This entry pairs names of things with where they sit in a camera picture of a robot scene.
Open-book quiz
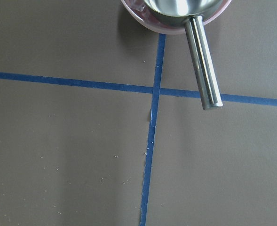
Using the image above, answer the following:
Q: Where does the steel scoop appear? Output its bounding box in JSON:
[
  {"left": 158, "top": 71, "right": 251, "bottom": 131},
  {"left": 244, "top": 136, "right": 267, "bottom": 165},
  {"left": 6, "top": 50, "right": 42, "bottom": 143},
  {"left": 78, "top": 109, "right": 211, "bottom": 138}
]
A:
[{"left": 144, "top": 0, "right": 223, "bottom": 110}]

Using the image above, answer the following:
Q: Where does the pink bowl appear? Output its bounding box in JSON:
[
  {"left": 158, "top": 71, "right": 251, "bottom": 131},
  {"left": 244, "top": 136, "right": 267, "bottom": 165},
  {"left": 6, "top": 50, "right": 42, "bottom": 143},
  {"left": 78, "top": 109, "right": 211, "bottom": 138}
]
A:
[{"left": 121, "top": 0, "right": 232, "bottom": 35}]

